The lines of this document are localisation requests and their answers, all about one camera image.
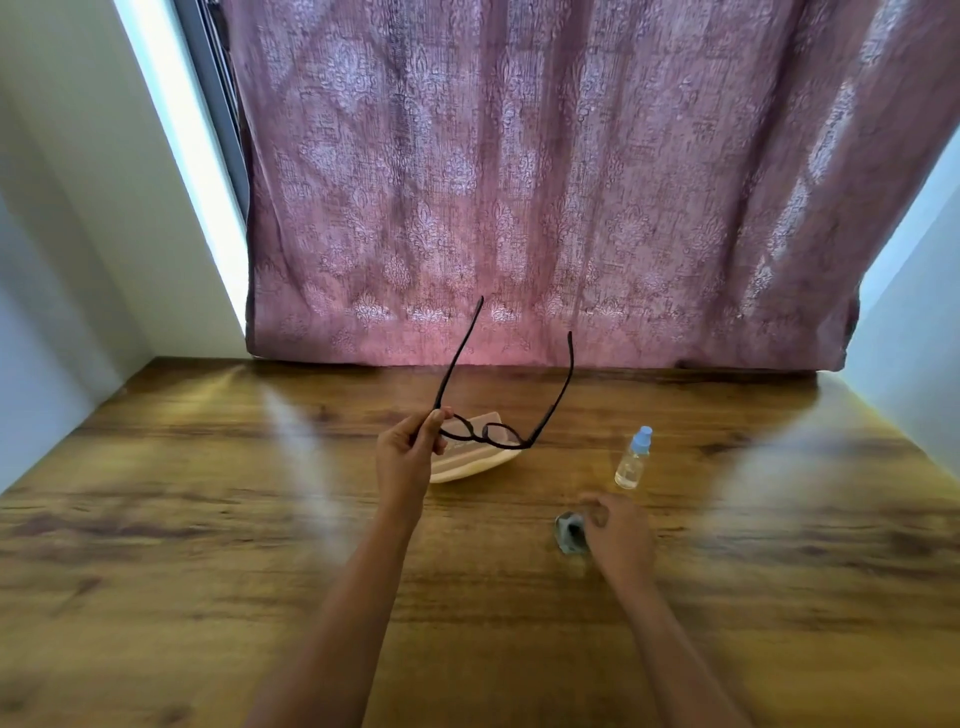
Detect person's right hand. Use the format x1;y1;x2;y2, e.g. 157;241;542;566
578;492;657;590

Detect person's left hand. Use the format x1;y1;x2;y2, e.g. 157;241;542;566
375;407;456;526

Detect grey cleaning cloth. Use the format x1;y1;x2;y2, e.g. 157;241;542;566
553;511;594;557

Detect black-framed eyeglasses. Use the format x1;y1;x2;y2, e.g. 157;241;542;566
432;295;576;452

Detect person's right forearm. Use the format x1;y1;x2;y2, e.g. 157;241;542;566
611;573;751;728

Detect person's left forearm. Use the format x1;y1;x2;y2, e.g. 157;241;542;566
243;510;425;728

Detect beige glasses case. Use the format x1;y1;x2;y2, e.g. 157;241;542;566
429;411;526;485

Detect small clear spray bottle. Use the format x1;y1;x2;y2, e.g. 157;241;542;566
614;425;654;492

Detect pink patterned curtain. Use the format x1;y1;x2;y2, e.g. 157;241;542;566
222;0;960;373

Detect window frame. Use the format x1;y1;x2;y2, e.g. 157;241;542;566
171;0;252;222

